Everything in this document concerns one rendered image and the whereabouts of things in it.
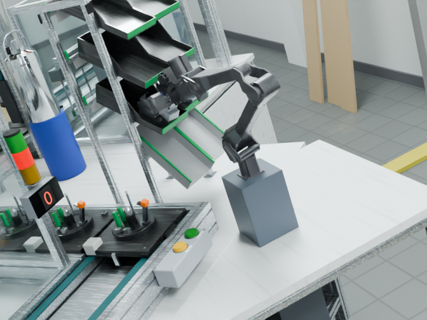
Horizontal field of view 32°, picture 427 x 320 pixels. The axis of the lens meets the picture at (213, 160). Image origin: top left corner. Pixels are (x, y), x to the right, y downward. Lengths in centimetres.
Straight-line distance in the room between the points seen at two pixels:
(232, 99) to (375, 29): 197
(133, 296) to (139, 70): 74
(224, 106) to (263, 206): 161
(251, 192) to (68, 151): 122
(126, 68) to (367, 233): 91
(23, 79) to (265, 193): 130
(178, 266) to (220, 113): 171
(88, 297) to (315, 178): 85
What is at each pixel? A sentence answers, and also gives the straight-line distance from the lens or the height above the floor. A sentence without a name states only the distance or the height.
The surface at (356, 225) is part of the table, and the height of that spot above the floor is 86.
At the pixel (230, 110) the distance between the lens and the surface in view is 377.
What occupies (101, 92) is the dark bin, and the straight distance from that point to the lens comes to 243.
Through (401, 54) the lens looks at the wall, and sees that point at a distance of 537.
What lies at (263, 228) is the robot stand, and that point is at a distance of 219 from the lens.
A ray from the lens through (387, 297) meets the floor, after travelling 332.
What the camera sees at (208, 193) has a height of 86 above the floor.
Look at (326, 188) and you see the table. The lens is 242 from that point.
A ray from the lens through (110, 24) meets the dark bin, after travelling 232.
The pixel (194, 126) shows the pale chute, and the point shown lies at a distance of 260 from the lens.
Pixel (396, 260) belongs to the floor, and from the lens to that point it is 354.
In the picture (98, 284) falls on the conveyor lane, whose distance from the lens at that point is 222.
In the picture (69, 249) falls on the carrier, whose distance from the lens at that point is 236.
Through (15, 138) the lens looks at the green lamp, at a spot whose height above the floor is 140.
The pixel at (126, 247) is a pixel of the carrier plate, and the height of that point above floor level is 97.
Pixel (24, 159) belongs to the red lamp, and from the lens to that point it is 211.
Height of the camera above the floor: 199
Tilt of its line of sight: 23 degrees down
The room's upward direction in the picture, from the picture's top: 19 degrees counter-clockwise
